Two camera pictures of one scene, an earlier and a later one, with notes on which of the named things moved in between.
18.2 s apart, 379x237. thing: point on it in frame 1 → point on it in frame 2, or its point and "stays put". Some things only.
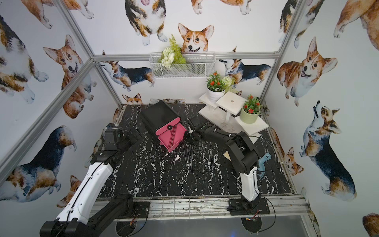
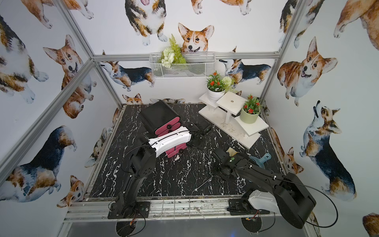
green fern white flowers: [172, 55] stays put
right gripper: [186, 134] → [214, 166]
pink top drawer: [168, 126] stays put
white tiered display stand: [222, 114] stays put
